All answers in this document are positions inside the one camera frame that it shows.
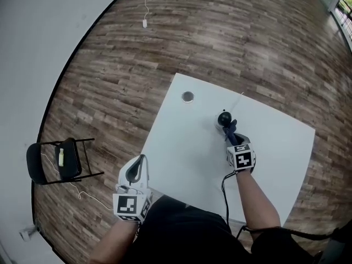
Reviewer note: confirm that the black and white dome camera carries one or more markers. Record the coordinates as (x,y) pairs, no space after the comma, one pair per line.
(224,117)

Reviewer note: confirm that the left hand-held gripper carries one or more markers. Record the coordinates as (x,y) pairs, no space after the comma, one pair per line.
(127,205)

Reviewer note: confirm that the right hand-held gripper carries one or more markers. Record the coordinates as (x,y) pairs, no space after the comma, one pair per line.
(242,158)

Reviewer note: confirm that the black framed window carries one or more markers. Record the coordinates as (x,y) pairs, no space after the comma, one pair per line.
(345,10)

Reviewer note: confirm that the black folding chair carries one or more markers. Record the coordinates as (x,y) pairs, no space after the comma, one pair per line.
(41,169)

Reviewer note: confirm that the small pale yellow bottle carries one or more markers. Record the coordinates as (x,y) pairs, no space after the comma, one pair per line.
(61,157)

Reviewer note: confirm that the person's left forearm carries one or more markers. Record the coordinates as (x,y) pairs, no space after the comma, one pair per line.
(115,243)

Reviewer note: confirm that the person's right forearm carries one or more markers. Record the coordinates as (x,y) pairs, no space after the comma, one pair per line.
(255,205)

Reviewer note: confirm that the white power adapter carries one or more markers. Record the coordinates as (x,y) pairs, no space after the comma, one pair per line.
(145,23)

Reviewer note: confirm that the white wall box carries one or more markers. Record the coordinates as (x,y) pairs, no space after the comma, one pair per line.
(27,232)

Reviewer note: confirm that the round grey table grommet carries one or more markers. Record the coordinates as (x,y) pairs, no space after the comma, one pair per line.
(188,96)

